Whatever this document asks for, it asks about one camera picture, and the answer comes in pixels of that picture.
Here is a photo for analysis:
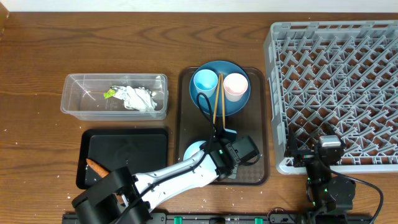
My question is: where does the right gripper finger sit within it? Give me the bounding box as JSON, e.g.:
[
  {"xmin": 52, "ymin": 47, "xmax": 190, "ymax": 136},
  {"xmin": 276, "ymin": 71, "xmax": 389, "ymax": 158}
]
[
  {"xmin": 325, "ymin": 124, "xmax": 336, "ymax": 136},
  {"xmin": 287, "ymin": 128, "xmax": 299, "ymax": 156}
]

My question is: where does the white bowl blue rim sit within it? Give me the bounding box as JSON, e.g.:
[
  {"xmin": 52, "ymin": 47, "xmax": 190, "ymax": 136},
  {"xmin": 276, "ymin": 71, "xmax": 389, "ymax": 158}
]
[{"xmin": 183, "ymin": 141, "xmax": 206, "ymax": 160}]

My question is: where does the large white tissue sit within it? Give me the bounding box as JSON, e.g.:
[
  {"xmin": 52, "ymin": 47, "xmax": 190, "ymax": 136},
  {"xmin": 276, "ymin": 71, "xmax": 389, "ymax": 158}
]
[{"xmin": 124, "ymin": 86, "xmax": 157, "ymax": 112}]

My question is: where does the small white tissue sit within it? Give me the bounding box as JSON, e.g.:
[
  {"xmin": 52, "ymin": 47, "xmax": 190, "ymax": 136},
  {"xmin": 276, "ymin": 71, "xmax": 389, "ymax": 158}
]
[{"xmin": 110, "ymin": 85, "xmax": 128, "ymax": 100}]

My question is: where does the orange carrot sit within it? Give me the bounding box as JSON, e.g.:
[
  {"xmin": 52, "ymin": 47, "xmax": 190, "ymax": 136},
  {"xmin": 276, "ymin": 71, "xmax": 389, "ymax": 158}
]
[{"xmin": 86, "ymin": 159, "xmax": 109, "ymax": 178}]

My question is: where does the green orange snack wrapper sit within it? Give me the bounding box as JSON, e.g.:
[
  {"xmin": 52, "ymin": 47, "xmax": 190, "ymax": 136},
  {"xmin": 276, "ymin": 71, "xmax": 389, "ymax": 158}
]
[{"xmin": 103, "ymin": 89, "xmax": 116, "ymax": 99}]

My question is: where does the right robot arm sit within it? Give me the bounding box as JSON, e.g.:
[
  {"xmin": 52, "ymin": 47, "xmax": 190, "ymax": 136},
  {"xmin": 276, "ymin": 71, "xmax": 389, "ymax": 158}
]
[{"xmin": 284, "ymin": 128, "xmax": 356, "ymax": 223}]

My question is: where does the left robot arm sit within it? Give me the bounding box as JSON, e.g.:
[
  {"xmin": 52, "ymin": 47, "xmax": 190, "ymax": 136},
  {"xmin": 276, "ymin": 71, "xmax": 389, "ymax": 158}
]
[{"xmin": 72, "ymin": 129, "xmax": 260, "ymax": 223}]

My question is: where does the grey dishwasher rack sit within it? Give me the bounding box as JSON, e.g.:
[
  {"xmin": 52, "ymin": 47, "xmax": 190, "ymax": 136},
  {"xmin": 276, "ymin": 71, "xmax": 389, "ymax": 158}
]
[{"xmin": 264, "ymin": 21, "xmax": 397, "ymax": 175}]

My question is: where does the brown serving tray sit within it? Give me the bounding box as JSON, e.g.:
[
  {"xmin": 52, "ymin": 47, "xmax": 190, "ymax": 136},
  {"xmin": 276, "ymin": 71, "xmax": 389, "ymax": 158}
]
[{"xmin": 174, "ymin": 67, "xmax": 270, "ymax": 186}]

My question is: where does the pink cup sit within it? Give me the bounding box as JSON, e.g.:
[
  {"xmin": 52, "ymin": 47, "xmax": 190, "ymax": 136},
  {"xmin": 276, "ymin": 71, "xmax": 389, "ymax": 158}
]
[{"xmin": 223, "ymin": 73, "xmax": 249, "ymax": 102}]

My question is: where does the light blue cup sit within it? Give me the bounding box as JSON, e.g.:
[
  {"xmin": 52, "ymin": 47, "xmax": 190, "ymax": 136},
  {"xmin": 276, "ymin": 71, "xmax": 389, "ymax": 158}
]
[{"xmin": 193, "ymin": 69, "xmax": 218, "ymax": 98}]

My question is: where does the left wooden chopstick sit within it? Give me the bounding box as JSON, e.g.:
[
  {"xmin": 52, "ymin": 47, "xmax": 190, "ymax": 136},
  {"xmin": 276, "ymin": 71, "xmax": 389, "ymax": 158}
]
[{"xmin": 213, "ymin": 73, "xmax": 223, "ymax": 124}]

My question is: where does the wooden chopstick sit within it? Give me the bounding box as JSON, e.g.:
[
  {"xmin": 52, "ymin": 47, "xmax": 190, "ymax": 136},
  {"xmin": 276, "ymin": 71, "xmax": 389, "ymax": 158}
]
[
  {"xmin": 213, "ymin": 73, "xmax": 223, "ymax": 124},
  {"xmin": 220, "ymin": 73, "xmax": 226, "ymax": 129}
]

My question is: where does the right wooden chopstick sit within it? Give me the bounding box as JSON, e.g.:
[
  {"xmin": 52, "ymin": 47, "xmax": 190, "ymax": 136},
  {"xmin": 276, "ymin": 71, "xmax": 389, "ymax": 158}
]
[{"xmin": 220, "ymin": 73, "xmax": 226, "ymax": 129}]

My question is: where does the dark blue plate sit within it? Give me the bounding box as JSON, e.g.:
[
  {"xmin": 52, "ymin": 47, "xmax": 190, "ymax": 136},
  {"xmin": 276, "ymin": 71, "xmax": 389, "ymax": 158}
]
[{"xmin": 189, "ymin": 61, "xmax": 251, "ymax": 116}]

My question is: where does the black plastic tray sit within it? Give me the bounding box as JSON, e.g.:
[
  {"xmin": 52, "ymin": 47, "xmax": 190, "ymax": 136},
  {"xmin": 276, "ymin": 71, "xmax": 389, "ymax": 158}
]
[{"xmin": 76, "ymin": 128, "xmax": 168, "ymax": 190}]

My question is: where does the clear plastic bin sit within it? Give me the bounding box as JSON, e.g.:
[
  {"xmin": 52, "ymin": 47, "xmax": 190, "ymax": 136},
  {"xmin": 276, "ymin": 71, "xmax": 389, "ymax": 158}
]
[{"xmin": 61, "ymin": 73, "xmax": 169, "ymax": 121}]

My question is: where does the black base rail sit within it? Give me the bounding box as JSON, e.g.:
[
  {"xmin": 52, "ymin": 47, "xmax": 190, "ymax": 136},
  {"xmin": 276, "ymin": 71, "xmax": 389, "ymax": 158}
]
[{"xmin": 61, "ymin": 212, "xmax": 374, "ymax": 224}]

